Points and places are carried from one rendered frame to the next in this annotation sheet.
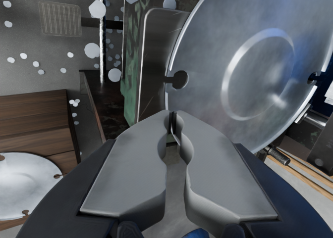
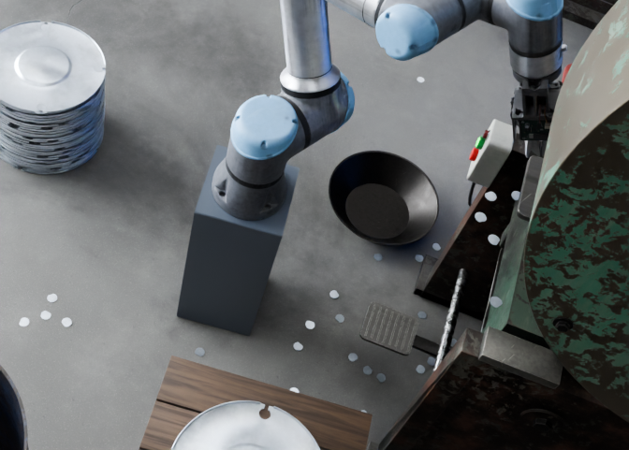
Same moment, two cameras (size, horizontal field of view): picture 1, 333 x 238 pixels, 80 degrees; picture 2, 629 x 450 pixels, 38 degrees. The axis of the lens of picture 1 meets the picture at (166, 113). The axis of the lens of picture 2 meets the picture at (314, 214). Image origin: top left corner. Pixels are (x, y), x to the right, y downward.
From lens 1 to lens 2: 1.53 m
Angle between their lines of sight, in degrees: 68
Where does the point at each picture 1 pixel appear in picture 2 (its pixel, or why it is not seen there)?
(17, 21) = (311, 346)
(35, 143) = (317, 415)
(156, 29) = (535, 163)
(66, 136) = (362, 427)
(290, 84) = not seen: outside the picture
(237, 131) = not seen: hidden behind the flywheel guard
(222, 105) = not seen: hidden behind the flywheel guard
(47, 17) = (374, 319)
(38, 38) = (327, 375)
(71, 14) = (404, 325)
